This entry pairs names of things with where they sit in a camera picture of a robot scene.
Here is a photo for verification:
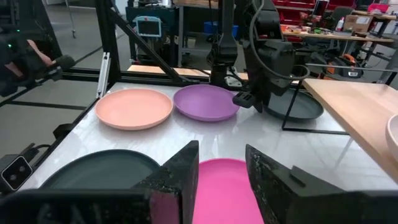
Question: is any wooden base board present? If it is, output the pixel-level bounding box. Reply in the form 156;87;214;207
127;64;249;81

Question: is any dark green plastic plate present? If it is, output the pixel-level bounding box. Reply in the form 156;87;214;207
39;149;162;190
264;88;325;122

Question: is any light blue small monitor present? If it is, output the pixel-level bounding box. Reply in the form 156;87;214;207
133;16;163;39

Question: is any pink plastic plate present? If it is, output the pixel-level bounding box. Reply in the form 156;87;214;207
192;157;265;224

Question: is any black frame clamp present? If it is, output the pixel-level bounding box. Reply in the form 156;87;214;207
52;123;74;139

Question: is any person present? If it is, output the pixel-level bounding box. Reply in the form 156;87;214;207
0;37;58;80

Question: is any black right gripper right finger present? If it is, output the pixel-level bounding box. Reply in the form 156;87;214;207
245;144;343;224

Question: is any black depth camera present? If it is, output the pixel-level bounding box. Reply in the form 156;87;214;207
0;154;34;192

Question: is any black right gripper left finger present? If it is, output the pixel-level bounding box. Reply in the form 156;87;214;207
133;140;200;224

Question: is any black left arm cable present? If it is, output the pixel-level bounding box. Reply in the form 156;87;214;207
248;0;311;82

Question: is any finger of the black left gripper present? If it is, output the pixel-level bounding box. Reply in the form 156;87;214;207
232;91;255;110
252;93;265;113

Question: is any silver aluminium profile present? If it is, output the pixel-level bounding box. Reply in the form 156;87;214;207
96;52;111;99

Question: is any dark cabinet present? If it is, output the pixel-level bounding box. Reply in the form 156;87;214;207
126;0;189;65

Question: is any grey office chair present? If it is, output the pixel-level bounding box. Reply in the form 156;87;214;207
329;6;355;23

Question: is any black depth camera cable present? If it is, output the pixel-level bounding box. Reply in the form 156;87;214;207
29;142;52;157

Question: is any blue storage bin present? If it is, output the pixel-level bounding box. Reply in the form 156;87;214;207
203;21;240;40

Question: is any wooden shelf with black frame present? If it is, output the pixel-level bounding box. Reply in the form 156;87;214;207
281;63;398;184

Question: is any white arm base bracket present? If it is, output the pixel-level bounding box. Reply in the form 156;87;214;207
224;76;244;88

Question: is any peach plastic plate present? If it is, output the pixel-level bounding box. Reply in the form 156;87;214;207
95;88;174;131

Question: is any cardboard box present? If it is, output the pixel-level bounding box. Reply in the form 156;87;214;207
343;14;374;34

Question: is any purple plastic plate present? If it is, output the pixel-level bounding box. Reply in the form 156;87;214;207
173;84;241;123

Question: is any cream plastic plate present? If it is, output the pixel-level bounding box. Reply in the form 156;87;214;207
385;114;398;162

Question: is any white rolling stand leg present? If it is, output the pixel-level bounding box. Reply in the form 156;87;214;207
64;0;78;39

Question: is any wooden workbench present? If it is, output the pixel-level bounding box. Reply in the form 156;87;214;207
281;29;396;63

